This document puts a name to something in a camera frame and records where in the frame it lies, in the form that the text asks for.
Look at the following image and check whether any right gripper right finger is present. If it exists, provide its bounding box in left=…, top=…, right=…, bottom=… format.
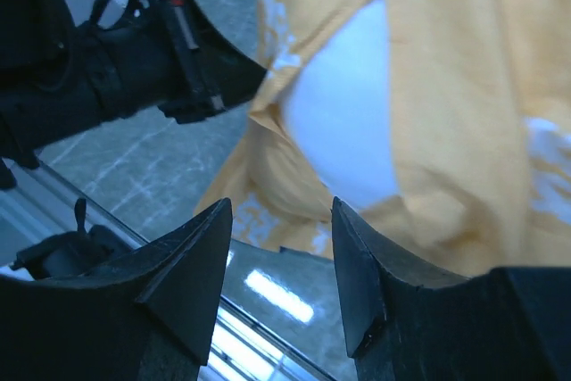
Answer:
left=332, top=200, right=570, bottom=380

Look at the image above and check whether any white pillow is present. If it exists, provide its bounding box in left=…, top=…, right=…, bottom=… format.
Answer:
left=282, top=0, right=398, bottom=211

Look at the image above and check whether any Mickey blue yellow pillowcase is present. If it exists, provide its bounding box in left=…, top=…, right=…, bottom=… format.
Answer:
left=198, top=0, right=570, bottom=276

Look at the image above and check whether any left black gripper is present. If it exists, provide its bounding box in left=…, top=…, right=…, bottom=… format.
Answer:
left=1, top=0, right=267, bottom=189

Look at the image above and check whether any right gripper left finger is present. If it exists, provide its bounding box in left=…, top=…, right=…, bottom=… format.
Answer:
left=1, top=198, right=232, bottom=380

